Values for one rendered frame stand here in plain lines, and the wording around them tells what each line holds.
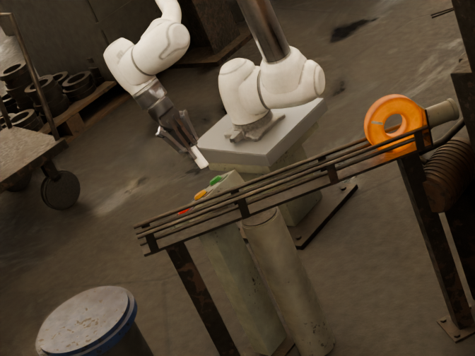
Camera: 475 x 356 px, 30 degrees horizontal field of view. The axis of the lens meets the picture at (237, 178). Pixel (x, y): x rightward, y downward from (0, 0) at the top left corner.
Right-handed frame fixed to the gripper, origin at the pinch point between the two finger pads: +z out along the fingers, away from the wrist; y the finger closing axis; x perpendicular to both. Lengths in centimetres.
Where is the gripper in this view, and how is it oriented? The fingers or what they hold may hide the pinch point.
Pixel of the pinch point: (197, 157)
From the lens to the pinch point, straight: 263.9
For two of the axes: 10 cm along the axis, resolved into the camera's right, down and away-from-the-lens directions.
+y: 5.9, -5.7, 5.7
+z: 5.9, 7.9, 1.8
